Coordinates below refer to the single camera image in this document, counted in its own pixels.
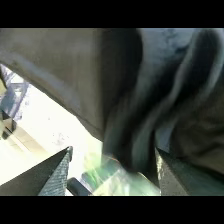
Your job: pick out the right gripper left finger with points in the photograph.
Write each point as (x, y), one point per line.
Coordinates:
(46, 176)

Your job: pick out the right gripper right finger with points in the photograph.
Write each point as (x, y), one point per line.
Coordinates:
(190, 181)

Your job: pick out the black garment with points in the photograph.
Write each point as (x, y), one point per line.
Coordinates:
(100, 73)

